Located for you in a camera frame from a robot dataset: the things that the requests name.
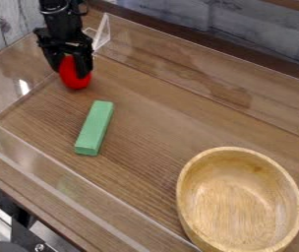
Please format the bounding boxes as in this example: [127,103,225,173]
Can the clear acrylic enclosure walls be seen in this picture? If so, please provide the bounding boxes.
[0,17,299,252]

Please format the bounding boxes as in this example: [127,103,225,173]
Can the round wooden bowl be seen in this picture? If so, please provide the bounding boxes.
[177,147,299,252]

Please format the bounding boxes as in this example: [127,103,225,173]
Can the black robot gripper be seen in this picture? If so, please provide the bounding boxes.
[35,9,94,79]

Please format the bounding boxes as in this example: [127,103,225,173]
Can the green rectangular block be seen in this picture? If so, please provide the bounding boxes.
[75,100,114,156]

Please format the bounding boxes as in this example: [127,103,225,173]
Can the red plush strawberry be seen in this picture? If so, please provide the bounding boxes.
[59,55,92,90]

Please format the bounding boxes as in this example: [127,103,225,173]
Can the black metal table bracket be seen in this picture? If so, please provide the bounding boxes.
[11,220,47,252]

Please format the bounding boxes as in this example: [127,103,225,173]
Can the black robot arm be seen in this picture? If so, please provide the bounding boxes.
[35,0,94,79]

